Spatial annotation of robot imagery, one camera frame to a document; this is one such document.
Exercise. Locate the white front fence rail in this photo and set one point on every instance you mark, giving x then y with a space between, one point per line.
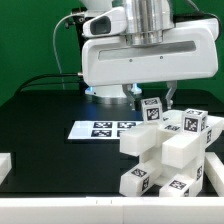
116 210

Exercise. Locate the white tagged cube nut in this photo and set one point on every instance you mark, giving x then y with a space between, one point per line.
151 110
194 120

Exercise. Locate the white left fence rail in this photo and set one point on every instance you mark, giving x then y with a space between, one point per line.
5 165

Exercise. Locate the white chair seat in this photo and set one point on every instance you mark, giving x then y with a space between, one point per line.
177 166

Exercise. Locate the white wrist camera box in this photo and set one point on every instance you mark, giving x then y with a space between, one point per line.
112 22

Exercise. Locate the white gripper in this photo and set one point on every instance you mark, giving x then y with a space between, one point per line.
187 51

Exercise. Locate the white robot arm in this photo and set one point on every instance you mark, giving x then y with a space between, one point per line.
143 41

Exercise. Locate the white chair back frame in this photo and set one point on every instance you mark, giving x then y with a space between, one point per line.
143 137

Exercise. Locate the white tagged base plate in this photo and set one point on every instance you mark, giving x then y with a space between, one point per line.
106 130

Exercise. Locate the black camera on stand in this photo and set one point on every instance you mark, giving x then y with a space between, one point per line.
77 20

